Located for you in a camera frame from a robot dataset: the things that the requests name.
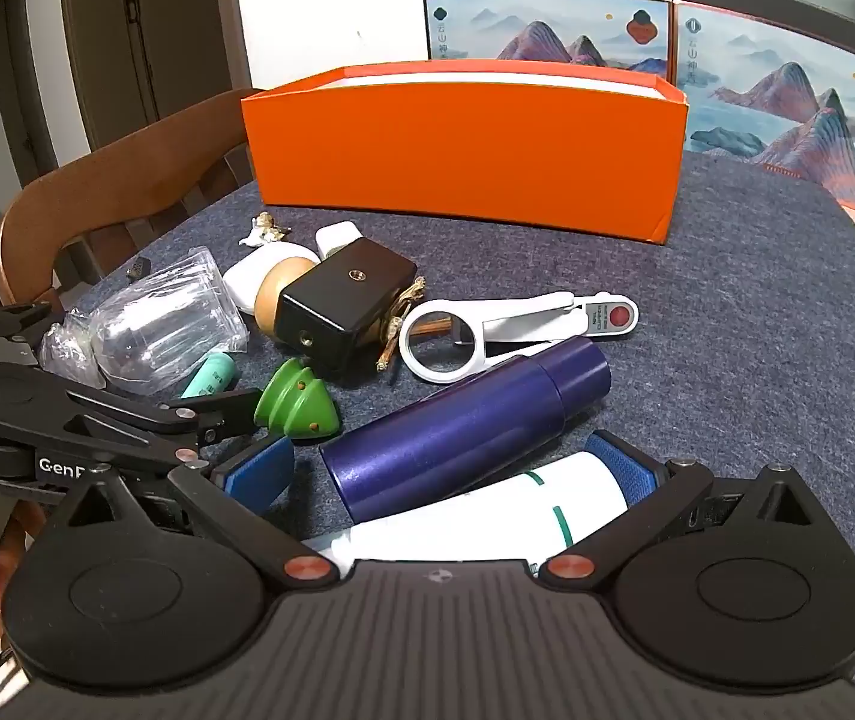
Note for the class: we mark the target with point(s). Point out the white tube with green stripe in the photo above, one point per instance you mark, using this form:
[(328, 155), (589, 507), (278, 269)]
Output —
[(472, 525)]

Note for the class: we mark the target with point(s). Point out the dark blue cylindrical bottle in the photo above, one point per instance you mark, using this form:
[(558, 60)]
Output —
[(457, 427)]

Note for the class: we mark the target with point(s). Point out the teal tube with gold cap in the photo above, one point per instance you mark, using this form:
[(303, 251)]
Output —
[(210, 376)]

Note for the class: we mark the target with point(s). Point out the white plug charger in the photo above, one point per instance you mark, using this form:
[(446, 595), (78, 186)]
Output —
[(337, 238)]

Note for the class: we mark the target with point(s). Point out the small white gold figurine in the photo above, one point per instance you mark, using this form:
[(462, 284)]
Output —
[(262, 231)]

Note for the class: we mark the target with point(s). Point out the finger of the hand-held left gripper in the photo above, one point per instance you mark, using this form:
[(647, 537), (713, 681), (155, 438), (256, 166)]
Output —
[(7, 321), (172, 420)]

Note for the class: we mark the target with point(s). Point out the orange cardboard box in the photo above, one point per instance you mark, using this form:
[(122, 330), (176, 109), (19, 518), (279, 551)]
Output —
[(472, 157)]

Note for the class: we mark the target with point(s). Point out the dark brown door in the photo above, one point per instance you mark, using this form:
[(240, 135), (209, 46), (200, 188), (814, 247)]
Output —
[(135, 30)]

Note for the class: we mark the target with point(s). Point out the white nail clipper with magnifier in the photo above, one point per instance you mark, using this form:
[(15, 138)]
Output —
[(525, 319)]

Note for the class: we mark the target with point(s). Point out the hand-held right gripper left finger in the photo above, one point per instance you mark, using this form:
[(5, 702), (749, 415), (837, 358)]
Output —
[(258, 466)]

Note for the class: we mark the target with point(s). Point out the brown wooden chair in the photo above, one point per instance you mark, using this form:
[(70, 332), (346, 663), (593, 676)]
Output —
[(97, 195)]

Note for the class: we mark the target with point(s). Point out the black block with screw hole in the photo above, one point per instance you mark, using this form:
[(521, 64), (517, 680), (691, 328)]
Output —
[(345, 292)]

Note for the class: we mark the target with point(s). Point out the landscape print gift box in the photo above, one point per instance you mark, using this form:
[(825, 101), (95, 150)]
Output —
[(787, 105), (532, 30)]

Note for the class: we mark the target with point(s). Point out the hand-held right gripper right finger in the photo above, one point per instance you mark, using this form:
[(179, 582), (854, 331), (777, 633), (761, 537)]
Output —
[(620, 466)]

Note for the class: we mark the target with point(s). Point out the small dark clip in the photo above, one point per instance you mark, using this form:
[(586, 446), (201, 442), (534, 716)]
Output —
[(140, 268)]

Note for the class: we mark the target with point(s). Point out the white egg-shaped case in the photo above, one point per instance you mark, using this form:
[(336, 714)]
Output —
[(243, 277)]

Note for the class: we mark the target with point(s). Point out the clear plastic jar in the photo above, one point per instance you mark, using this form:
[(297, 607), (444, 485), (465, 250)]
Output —
[(165, 322)]

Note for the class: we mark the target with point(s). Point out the brown wooden gourd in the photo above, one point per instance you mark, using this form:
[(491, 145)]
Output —
[(277, 296)]

